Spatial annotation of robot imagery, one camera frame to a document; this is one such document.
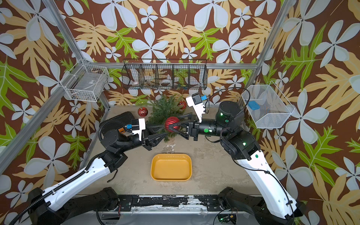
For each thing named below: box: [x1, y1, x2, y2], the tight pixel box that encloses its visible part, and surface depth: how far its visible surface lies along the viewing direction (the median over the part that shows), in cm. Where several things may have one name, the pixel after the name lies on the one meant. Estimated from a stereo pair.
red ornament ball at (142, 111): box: [137, 106, 149, 118], surface depth 75 cm
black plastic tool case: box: [98, 111, 135, 128], surface depth 108 cm
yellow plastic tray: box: [150, 153, 193, 182], surface depth 88 cm
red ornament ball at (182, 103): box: [177, 100, 188, 110], surface depth 81 cm
